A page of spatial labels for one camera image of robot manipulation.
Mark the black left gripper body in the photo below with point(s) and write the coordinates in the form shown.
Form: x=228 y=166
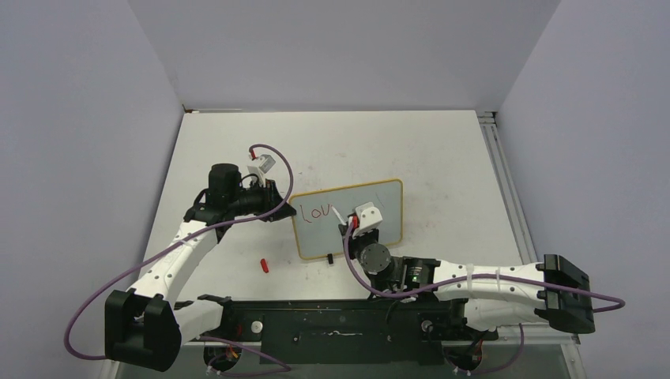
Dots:
x=258 y=200

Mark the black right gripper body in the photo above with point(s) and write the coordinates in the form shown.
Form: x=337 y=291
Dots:
x=356 y=243

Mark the white marker pen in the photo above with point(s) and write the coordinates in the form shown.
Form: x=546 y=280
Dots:
x=340 y=218

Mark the yellow framed small whiteboard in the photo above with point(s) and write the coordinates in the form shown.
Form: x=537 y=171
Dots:
x=316 y=227

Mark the red marker cap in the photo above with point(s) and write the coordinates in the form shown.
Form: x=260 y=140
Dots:
x=264 y=265

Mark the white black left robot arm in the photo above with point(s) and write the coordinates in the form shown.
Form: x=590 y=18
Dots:
x=142 y=325

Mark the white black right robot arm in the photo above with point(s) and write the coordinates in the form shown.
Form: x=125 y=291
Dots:
x=553 y=292

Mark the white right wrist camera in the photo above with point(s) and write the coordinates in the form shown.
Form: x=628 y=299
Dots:
x=368 y=217

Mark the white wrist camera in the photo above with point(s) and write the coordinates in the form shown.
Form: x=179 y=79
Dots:
x=368 y=217
x=260 y=167

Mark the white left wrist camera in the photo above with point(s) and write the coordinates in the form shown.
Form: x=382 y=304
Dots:
x=260 y=167

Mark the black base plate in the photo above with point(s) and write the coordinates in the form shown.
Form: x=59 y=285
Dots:
x=360 y=331

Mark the aluminium rail at table edge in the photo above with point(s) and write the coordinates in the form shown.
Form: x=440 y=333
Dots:
x=512 y=202

